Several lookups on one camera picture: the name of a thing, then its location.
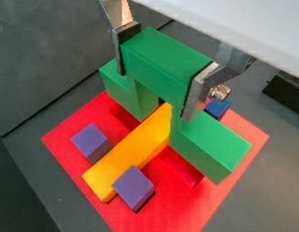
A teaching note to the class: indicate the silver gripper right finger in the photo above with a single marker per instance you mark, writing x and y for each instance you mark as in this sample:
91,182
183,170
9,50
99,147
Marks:
207,83

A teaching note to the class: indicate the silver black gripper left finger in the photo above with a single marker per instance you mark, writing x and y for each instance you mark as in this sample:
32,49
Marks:
124,26

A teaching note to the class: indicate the green U-shaped block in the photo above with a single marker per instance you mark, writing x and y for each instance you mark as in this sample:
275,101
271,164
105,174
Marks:
159,67

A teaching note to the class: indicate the red base board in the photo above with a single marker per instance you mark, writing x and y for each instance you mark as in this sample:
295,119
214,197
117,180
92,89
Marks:
187,197

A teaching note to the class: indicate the yellow long bar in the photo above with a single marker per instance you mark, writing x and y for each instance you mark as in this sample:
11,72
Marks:
135,150

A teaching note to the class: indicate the dark blue left post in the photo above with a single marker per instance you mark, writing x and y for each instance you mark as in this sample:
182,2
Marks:
216,108

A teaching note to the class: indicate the black fixture bracket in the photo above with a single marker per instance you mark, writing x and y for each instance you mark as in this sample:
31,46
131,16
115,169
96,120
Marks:
283,90

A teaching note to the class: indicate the purple left post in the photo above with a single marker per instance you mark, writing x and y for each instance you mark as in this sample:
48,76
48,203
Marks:
92,143

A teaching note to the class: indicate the purple post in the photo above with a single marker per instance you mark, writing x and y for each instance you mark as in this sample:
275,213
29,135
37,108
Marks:
135,188
92,143

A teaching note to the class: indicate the purple right post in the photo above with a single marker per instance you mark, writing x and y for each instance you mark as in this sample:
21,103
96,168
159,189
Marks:
135,188

